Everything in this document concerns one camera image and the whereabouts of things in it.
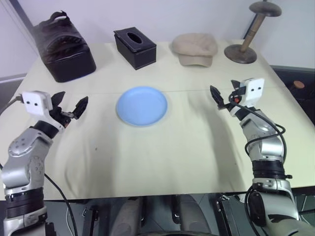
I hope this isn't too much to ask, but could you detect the thin white cable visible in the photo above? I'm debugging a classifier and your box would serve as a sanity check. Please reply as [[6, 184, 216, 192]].
[[65, 208, 73, 233]]

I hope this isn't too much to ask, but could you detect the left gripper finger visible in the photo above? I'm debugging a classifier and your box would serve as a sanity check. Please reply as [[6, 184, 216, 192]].
[[72, 96, 89, 120], [51, 91, 66, 109]]

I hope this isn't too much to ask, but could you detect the beige flat cap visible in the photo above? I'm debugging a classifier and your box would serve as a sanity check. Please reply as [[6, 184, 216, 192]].
[[171, 33, 219, 68]]

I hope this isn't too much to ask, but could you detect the dark wooden hat stand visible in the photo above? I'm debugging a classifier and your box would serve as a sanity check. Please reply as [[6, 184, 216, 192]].
[[223, 0, 283, 65]]

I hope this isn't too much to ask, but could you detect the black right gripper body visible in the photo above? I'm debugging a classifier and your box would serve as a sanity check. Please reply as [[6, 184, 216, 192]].
[[218, 86, 247, 110]]

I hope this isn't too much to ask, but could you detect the cream tablecloth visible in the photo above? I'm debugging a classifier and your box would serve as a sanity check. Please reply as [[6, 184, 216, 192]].
[[0, 39, 315, 200]]

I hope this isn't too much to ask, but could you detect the black leather tissue box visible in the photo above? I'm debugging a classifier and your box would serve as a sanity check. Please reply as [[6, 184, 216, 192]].
[[113, 26, 158, 71]]

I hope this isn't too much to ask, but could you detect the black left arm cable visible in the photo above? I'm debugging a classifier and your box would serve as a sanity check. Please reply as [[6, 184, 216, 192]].
[[43, 172, 77, 236]]

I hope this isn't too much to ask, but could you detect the light blue round plate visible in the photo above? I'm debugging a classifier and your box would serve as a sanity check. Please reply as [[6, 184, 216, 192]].
[[116, 86, 169, 127]]

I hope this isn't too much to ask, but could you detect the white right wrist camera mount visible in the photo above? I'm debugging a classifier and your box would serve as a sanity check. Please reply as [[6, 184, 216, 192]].
[[242, 78, 265, 107]]

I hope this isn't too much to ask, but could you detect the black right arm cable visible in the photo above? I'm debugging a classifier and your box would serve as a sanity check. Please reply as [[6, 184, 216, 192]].
[[228, 92, 287, 228]]

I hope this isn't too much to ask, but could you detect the grey left wrist cable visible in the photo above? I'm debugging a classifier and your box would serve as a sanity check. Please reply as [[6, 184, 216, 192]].
[[0, 95, 24, 118]]

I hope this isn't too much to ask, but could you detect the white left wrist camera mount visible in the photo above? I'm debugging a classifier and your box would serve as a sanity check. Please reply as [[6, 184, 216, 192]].
[[19, 90, 53, 116]]

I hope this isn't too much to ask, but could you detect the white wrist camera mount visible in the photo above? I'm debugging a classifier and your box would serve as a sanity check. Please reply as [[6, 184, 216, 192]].
[[242, 78, 265, 107], [19, 90, 53, 116]]

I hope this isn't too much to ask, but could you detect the grey rounded shape under table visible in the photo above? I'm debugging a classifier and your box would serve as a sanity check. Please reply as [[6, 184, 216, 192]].
[[177, 194, 211, 233], [117, 196, 150, 233]]

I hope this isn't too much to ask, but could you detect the dark brown leather bag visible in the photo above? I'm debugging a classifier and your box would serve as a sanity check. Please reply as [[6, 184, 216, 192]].
[[32, 10, 97, 83]]

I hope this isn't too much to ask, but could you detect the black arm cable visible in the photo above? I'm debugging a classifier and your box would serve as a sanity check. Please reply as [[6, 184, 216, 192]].
[[228, 92, 287, 228], [43, 172, 77, 236]]

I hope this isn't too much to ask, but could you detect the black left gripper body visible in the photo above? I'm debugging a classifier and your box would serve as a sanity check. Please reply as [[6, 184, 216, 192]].
[[48, 106, 75, 128]]

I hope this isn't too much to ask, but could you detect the dark bin beside table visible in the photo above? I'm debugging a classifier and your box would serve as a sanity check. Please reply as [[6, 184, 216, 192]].
[[269, 64, 315, 116]]

